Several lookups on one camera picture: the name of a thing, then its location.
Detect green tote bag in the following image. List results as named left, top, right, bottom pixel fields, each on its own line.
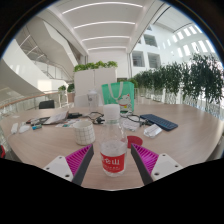
left=101, top=80, right=136, bottom=114

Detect empty clear plastic bottle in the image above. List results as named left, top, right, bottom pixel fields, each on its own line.
left=87, top=88, right=100, bottom=114

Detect dark blue keyboard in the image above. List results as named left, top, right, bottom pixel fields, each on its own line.
left=139, top=113, right=179, bottom=132

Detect black chair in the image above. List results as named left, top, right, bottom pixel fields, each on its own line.
left=38, top=99, right=56, bottom=110

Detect grey open laptop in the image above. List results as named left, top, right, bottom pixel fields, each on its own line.
left=39, top=110, right=70, bottom=126

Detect white computer mouse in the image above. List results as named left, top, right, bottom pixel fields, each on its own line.
left=18, top=123, right=32, bottom=134

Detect white grid-patterned mug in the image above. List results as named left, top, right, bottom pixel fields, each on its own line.
left=73, top=119, right=97, bottom=146

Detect ceiling light strips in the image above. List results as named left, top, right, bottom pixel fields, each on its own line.
left=61, top=1, right=144, bottom=53

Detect row of green hedge plants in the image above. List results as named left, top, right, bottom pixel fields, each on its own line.
left=133, top=53, right=224, bottom=114

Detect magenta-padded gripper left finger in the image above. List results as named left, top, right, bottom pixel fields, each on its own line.
left=43, top=144, right=95, bottom=187

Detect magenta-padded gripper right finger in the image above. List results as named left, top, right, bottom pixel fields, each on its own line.
left=130, top=143, right=184, bottom=187

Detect colourful sticker sheet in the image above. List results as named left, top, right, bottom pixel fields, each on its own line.
left=54, top=119, right=81, bottom=129

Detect tangled black cables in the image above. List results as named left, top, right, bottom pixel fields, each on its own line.
left=83, top=111, right=148, bottom=126

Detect white flat charger block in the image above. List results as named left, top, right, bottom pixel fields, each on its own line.
left=10, top=122, right=19, bottom=135

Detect white tissue packet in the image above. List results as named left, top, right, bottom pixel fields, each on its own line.
left=121, top=118, right=141, bottom=132
left=143, top=123, right=163, bottom=139

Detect clear red-labelled water bottle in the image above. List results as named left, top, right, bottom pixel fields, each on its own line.
left=99, top=103, right=129, bottom=178

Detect white planter cabinet with plants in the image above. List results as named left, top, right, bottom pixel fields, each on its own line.
left=73, top=60, right=119, bottom=108

